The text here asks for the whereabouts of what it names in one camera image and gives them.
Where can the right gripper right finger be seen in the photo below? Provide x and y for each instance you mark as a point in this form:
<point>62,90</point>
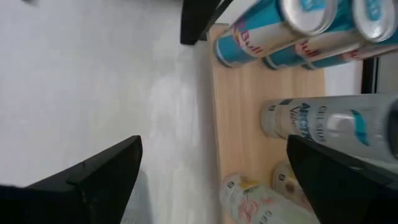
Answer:
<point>348,193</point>

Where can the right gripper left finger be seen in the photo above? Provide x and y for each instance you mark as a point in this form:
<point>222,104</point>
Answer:
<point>77,199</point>

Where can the Celsius Tropical Vibe can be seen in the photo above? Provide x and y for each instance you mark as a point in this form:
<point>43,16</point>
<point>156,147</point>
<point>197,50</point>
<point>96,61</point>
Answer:
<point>248,202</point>
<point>287,186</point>

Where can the Celsius can with blue base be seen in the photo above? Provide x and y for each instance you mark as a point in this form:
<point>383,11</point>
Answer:
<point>326,124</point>

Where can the blue silver Red Bull can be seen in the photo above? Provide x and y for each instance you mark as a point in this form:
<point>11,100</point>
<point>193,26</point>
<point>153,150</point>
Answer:
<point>357,54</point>
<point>264,34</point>
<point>314,49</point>

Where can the white table mat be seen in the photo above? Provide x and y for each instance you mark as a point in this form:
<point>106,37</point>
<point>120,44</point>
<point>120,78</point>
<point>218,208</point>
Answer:
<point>93,77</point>

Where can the wooden tray board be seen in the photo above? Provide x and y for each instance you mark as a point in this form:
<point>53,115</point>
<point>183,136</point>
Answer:
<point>242,124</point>

